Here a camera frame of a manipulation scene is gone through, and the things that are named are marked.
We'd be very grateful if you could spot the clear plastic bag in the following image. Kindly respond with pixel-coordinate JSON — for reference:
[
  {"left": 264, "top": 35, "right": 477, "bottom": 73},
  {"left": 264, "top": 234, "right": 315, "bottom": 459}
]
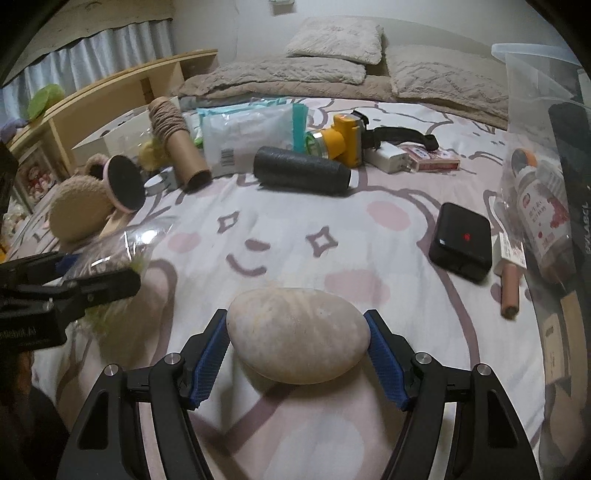
[{"left": 60, "top": 217, "right": 178, "bottom": 333}]

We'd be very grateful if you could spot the small round tin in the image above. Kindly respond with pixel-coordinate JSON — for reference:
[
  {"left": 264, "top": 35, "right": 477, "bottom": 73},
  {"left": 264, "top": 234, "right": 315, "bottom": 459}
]
[{"left": 144, "top": 167, "right": 177, "bottom": 195}]

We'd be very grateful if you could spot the yellow plush toy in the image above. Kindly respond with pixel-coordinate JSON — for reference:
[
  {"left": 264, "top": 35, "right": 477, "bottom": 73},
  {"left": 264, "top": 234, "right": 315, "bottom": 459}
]
[{"left": 139, "top": 136, "right": 164, "bottom": 169}]

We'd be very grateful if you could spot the beige comforter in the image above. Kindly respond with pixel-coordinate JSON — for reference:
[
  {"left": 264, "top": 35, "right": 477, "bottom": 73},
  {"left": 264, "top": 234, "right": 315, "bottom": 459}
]
[{"left": 178, "top": 65, "right": 511, "bottom": 132}]

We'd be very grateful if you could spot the round pink black brush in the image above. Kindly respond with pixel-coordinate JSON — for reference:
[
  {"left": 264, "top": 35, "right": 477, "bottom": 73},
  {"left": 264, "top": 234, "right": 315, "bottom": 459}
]
[{"left": 104, "top": 154, "right": 146, "bottom": 213}]

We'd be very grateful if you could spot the black power bank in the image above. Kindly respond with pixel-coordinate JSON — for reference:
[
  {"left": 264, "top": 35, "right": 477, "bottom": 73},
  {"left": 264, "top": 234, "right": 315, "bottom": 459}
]
[{"left": 428, "top": 202, "right": 492, "bottom": 283}]

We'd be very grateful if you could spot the wooden bedside shelf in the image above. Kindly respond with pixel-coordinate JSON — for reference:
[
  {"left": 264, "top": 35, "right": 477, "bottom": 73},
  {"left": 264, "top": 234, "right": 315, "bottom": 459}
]
[{"left": 7, "top": 49, "right": 219, "bottom": 217}]

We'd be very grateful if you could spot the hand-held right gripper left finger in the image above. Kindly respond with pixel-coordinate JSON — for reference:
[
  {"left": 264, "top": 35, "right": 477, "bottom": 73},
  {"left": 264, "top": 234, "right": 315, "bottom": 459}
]
[{"left": 58, "top": 308, "right": 232, "bottom": 480}]

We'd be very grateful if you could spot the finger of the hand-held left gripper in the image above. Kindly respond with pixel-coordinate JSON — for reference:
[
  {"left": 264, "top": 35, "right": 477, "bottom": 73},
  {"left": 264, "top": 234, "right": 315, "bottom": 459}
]
[
  {"left": 0, "top": 251, "right": 79, "bottom": 288},
  {"left": 46, "top": 269, "right": 141, "bottom": 320}
]

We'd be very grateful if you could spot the teal wet wipes pack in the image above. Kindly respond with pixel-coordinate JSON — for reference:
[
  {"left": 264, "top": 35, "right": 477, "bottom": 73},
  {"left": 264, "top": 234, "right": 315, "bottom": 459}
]
[{"left": 196, "top": 98, "right": 309, "bottom": 176}]

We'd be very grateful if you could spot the printed bunny blanket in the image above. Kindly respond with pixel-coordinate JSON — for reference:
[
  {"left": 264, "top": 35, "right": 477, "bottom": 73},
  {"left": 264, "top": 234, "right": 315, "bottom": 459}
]
[{"left": 9, "top": 95, "right": 555, "bottom": 480}]

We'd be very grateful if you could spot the brown plush slipper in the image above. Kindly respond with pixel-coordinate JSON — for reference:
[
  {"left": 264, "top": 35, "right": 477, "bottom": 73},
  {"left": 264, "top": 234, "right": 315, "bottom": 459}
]
[{"left": 48, "top": 154, "right": 127, "bottom": 243}]

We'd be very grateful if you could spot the white charger adapter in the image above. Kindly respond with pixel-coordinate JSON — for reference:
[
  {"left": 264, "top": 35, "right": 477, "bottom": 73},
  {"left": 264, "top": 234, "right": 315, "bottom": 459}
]
[{"left": 367, "top": 143, "right": 414, "bottom": 174}]

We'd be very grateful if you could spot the tan yarn spool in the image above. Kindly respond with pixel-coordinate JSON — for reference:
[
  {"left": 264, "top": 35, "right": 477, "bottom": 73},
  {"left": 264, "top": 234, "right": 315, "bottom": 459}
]
[{"left": 148, "top": 97, "right": 212, "bottom": 191}]

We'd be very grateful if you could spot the yellow toy camera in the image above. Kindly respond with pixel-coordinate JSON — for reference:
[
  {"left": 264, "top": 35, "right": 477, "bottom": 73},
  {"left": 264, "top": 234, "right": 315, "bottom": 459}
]
[{"left": 307, "top": 113, "right": 370, "bottom": 168}]

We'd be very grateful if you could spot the clear plastic storage container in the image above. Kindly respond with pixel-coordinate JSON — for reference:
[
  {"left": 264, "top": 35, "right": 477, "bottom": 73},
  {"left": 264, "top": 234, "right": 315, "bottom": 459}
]
[{"left": 492, "top": 42, "right": 591, "bottom": 480}]

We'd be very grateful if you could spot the green plush toy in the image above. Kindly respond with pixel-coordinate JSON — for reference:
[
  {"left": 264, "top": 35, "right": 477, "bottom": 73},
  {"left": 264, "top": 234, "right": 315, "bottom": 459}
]
[{"left": 27, "top": 84, "right": 65, "bottom": 121}]

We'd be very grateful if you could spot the black thread cone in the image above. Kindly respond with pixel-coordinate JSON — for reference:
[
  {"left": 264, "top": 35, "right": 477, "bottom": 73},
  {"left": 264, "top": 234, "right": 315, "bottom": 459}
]
[{"left": 253, "top": 146, "right": 357, "bottom": 197}]

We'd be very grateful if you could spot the pink lipstick tube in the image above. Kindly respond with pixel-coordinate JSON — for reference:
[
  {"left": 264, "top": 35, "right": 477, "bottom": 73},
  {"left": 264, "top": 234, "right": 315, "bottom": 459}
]
[{"left": 492, "top": 232, "right": 527, "bottom": 321}]

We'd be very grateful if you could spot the fluffy white pillow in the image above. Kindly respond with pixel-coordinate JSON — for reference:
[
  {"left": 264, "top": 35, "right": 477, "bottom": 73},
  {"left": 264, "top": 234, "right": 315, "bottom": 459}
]
[{"left": 285, "top": 18, "right": 385, "bottom": 65}]

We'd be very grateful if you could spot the quilted beige pillow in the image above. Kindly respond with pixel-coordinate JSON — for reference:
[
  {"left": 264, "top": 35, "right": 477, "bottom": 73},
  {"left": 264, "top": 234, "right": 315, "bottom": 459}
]
[
  {"left": 385, "top": 45, "right": 511, "bottom": 116},
  {"left": 179, "top": 56, "right": 366, "bottom": 97}
]

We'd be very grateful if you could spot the beige egg-shaped stone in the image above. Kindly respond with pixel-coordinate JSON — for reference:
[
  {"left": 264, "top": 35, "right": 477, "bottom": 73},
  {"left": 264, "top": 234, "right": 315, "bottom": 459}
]
[{"left": 228, "top": 287, "right": 370, "bottom": 385}]

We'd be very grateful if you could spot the beige printed valance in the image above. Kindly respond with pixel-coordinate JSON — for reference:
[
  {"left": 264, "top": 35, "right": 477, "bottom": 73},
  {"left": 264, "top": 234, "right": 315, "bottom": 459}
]
[{"left": 0, "top": 0, "right": 176, "bottom": 86}]

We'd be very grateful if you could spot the blue curtain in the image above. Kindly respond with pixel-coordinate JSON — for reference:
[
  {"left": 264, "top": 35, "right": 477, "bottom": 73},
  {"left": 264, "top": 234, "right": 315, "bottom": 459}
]
[{"left": 0, "top": 32, "right": 178, "bottom": 123}]

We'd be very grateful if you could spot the boxed doll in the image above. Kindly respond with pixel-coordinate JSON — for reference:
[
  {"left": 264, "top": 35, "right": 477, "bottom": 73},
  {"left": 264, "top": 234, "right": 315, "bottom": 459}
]
[{"left": 16, "top": 157, "right": 56, "bottom": 204}]

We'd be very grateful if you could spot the black strap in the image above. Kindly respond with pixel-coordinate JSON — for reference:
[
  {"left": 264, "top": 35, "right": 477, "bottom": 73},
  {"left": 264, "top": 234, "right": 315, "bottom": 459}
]
[{"left": 365, "top": 126, "right": 439, "bottom": 151}]

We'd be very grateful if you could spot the purple plush toy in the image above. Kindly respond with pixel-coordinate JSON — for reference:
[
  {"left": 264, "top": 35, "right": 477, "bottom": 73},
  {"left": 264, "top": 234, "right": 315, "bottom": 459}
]
[{"left": 0, "top": 117, "right": 24, "bottom": 144}]

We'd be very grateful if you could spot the red card box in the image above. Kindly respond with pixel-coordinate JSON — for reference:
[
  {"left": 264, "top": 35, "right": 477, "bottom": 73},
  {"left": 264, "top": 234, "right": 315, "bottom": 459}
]
[{"left": 399, "top": 144, "right": 461, "bottom": 172}]

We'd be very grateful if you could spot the grey bed headboard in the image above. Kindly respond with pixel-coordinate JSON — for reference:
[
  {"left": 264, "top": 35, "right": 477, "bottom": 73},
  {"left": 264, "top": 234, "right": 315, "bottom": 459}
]
[{"left": 383, "top": 18, "right": 495, "bottom": 51}]

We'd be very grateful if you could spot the red label jar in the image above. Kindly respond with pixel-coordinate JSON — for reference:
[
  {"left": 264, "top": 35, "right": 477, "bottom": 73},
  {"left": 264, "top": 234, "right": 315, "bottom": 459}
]
[{"left": 510, "top": 148, "right": 575, "bottom": 284}]

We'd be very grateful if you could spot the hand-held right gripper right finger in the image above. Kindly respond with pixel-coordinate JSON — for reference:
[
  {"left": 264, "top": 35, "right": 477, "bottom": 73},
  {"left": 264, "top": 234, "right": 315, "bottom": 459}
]
[{"left": 362, "top": 308, "right": 541, "bottom": 480}]

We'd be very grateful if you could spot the white cardboard box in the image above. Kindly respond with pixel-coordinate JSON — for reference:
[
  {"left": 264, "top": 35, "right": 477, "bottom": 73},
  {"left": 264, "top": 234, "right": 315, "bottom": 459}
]
[{"left": 71, "top": 105, "right": 155, "bottom": 160}]

